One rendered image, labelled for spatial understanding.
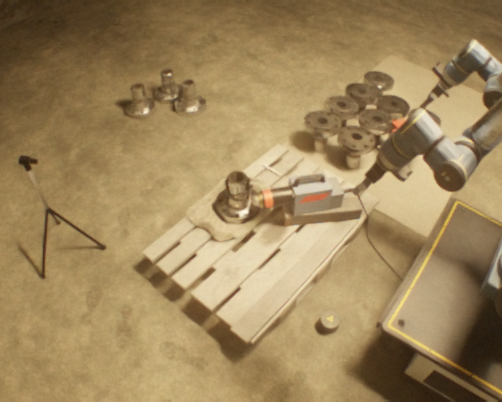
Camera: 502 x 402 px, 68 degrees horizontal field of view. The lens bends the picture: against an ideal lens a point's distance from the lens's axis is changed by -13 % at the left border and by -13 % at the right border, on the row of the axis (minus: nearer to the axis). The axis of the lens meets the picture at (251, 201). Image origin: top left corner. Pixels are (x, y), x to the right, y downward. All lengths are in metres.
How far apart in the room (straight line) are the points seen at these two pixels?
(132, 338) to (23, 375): 0.63
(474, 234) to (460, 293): 0.41
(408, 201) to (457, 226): 0.60
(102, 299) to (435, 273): 1.76
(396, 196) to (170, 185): 1.51
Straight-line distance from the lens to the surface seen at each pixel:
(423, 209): 2.89
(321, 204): 2.34
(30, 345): 2.46
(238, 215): 2.40
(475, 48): 1.92
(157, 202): 2.77
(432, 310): 2.03
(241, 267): 2.23
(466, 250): 2.31
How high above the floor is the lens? 2.00
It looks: 47 degrees down
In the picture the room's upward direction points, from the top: straight up
